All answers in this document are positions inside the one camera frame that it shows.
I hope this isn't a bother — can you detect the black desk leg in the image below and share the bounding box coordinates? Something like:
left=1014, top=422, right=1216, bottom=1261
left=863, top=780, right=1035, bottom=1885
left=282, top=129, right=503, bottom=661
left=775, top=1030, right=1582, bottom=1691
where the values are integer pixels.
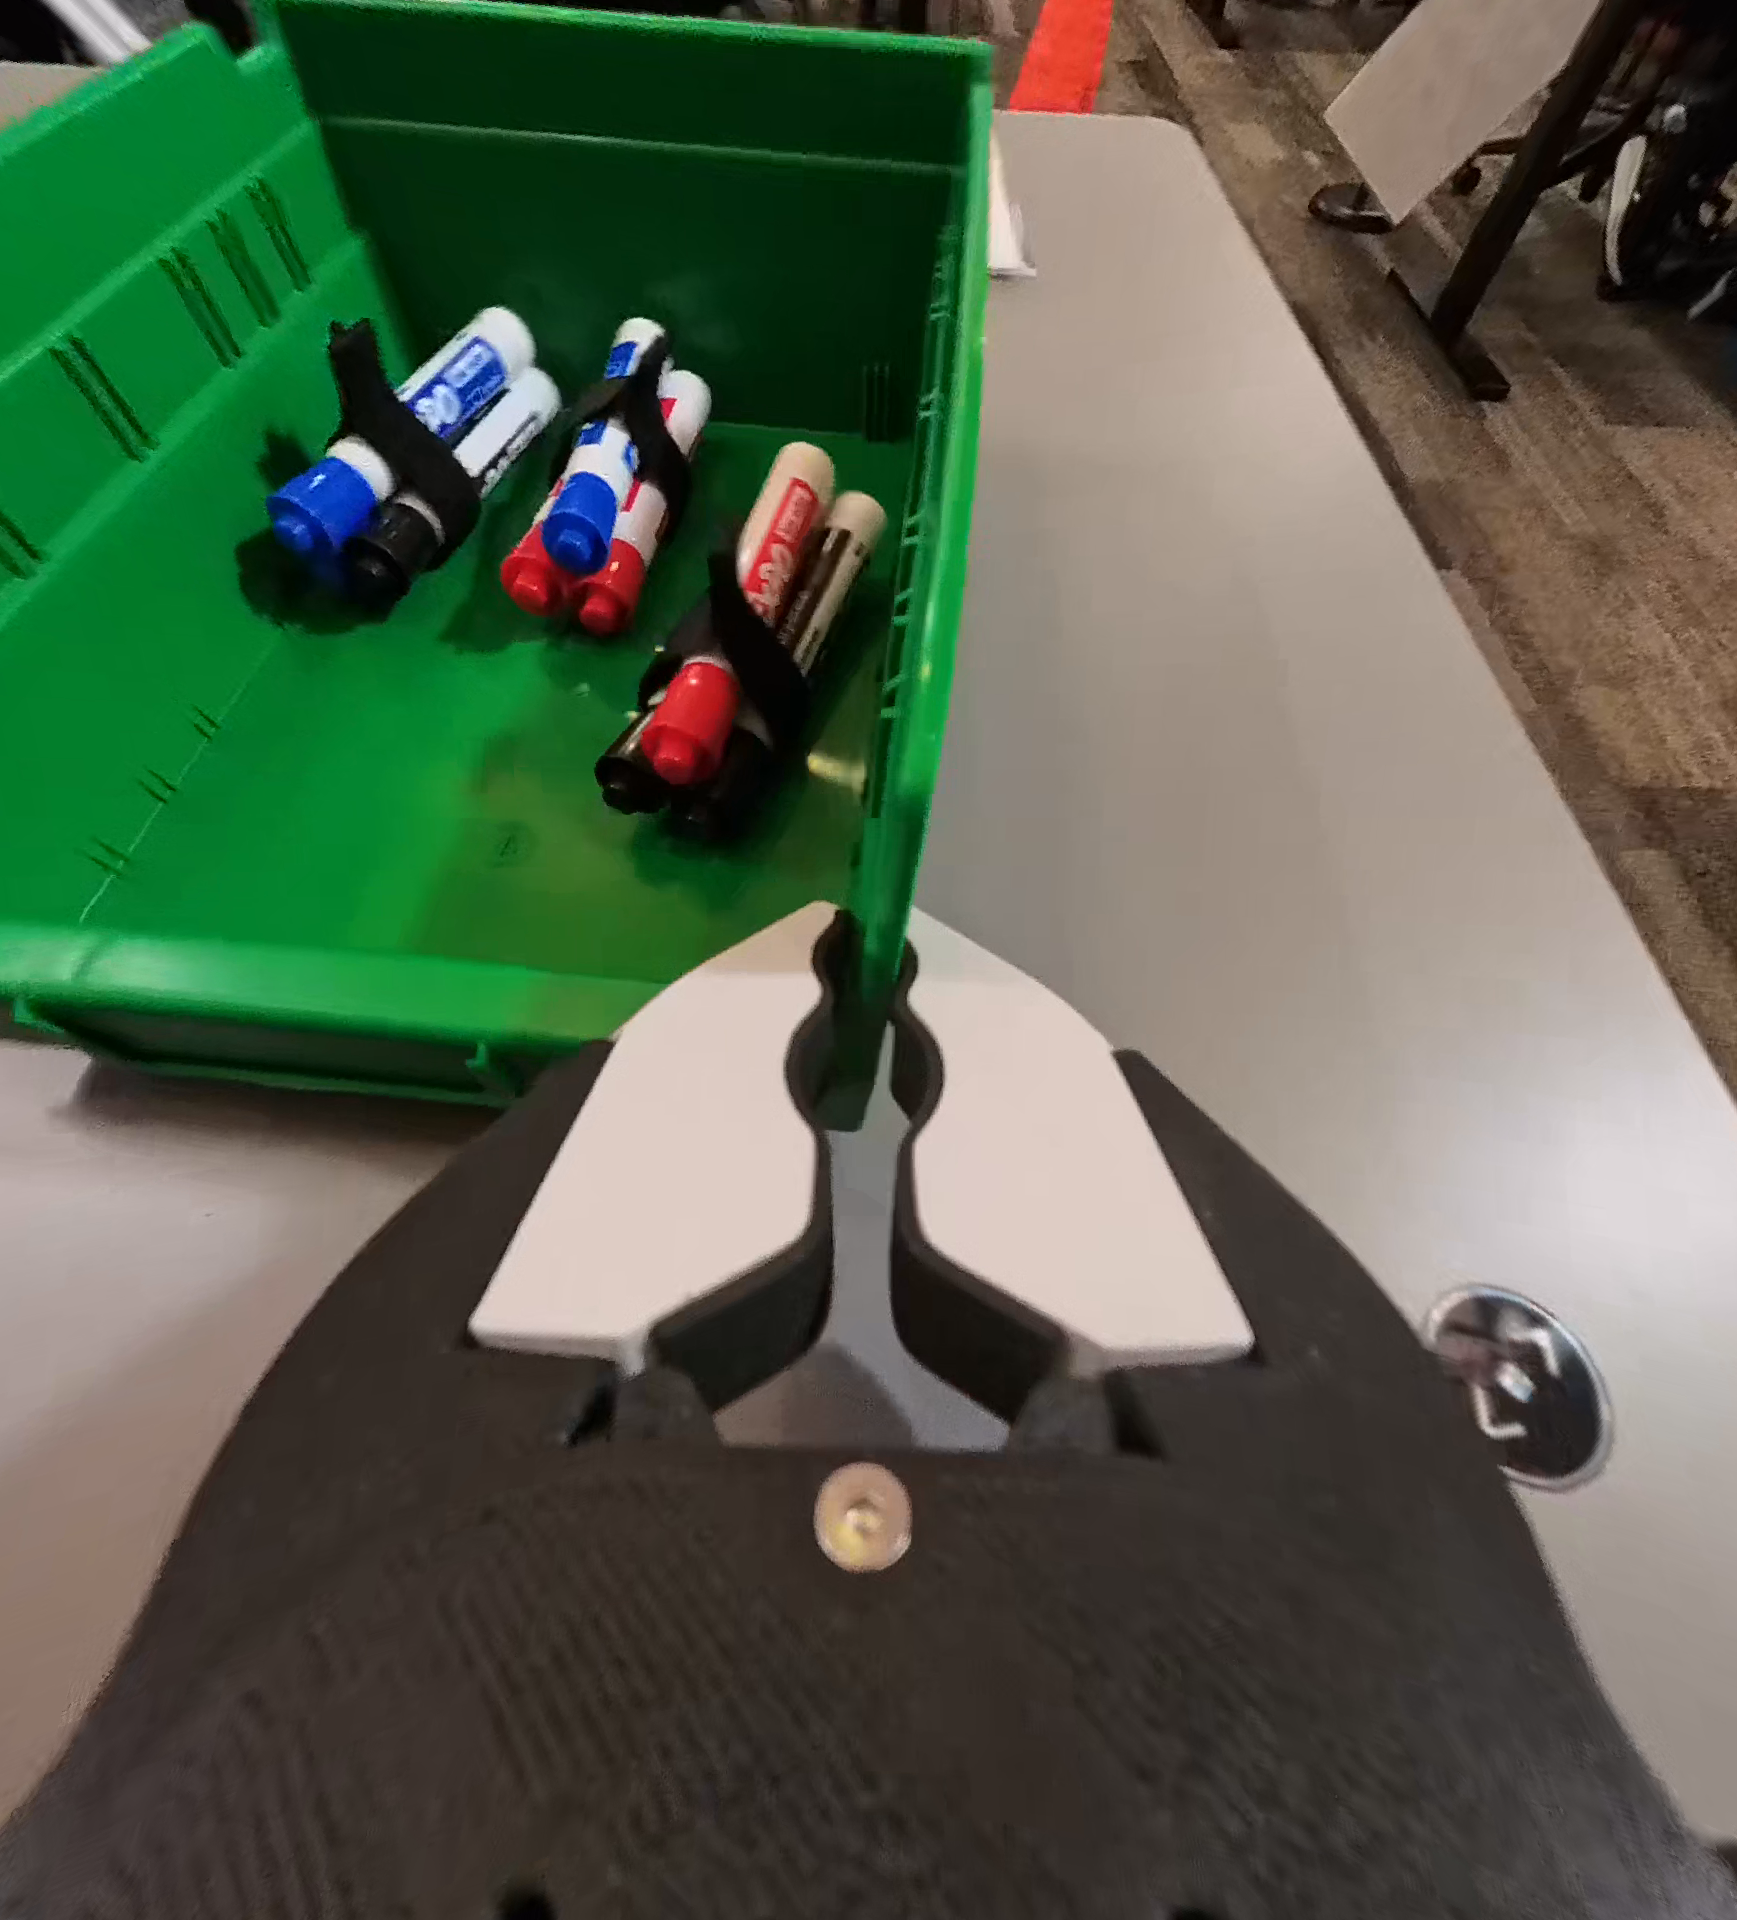
left=1310, top=0, right=1651, bottom=403

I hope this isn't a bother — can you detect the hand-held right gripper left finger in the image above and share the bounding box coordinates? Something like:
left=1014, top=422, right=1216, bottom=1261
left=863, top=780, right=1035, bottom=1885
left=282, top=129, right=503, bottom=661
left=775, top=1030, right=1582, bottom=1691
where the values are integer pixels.
left=466, top=900, right=855, bottom=1420

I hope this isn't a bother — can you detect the white leaning panel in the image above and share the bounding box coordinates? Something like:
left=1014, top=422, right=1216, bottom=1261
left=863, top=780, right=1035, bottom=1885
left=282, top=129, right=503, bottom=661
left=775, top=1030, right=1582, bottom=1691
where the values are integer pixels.
left=1324, top=0, right=1604, bottom=228

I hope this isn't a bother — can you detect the black velcro strap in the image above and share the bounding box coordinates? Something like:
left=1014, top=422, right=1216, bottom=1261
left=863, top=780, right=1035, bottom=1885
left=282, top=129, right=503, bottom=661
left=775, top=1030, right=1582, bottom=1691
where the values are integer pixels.
left=552, top=359, right=697, bottom=512
left=702, top=554, right=817, bottom=751
left=325, top=317, right=482, bottom=549

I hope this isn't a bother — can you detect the round metal desk grommet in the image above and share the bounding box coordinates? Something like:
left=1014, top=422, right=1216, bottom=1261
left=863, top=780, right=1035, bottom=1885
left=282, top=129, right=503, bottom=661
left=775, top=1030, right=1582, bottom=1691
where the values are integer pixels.
left=1423, top=1282, right=1615, bottom=1491

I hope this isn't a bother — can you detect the blue dry erase marker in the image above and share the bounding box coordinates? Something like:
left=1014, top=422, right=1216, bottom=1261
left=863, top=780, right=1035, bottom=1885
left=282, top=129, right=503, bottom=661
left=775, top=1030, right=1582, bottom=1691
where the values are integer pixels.
left=539, top=314, right=672, bottom=576
left=265, top=306, right=540, bottom=560

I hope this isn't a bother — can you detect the orange floor mat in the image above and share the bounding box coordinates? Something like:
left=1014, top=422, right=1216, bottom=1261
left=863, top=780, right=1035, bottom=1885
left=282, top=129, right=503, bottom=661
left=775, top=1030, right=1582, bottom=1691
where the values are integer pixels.
left=1011, top=0, right=1116, bottom=114

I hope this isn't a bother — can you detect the green plastic bin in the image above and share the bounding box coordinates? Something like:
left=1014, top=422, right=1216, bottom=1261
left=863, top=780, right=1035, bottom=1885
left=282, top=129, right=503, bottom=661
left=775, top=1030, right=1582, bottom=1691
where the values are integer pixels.
left=0, top=0, right=996, bottom=1111

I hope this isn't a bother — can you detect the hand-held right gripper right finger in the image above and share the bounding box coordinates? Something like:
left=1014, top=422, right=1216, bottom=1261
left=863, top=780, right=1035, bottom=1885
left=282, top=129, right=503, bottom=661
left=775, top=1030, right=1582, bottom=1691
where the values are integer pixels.
left=886, top=906, right=1260, bottom=1424

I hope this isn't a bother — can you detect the red dry erase marker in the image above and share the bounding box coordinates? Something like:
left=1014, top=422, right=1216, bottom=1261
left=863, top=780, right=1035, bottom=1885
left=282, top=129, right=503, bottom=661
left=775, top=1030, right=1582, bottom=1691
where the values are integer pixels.
left=573, top=367, right=715, bottom=642
left=496, top=434, right=614, bottom=620
left=641, top=437, right=840, bottom=791

